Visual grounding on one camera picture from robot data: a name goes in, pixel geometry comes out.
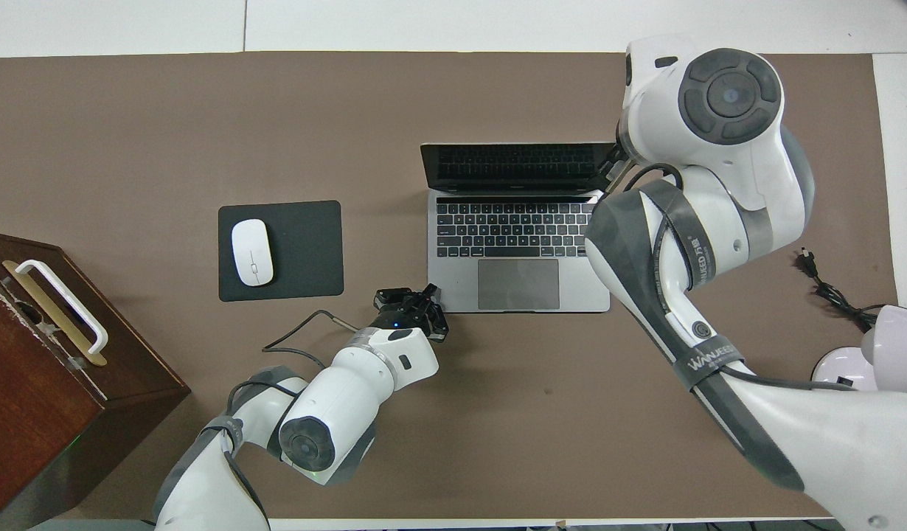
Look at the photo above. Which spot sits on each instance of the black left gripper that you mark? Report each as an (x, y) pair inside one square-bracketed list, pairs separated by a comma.
[(405, 313)]

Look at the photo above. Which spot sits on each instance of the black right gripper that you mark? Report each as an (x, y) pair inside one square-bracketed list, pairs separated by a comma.
[(621, 158)]

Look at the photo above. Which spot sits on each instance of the grey aluminium laptop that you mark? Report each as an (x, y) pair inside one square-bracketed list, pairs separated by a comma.
[(516, 251)]

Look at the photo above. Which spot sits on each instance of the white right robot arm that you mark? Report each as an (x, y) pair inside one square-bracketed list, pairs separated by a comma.
[(719, 147)]

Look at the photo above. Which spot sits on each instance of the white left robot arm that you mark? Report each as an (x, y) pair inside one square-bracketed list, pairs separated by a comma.
[(335, 398)]

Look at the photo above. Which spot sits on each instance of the black mouse pad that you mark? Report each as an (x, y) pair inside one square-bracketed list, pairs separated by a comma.
[(306, 251)]

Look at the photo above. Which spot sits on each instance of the white computer mouse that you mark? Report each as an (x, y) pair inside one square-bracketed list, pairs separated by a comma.
[(252, 252)]

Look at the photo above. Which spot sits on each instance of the brown table mat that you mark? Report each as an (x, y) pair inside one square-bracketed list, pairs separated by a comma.
[(276, 118)]

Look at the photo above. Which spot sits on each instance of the white desk lamp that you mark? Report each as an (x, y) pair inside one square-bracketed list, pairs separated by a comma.
[(899, 339)]

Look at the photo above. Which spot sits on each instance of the dark brown wooden box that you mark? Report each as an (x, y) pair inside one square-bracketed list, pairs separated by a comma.
[(40, 420)]

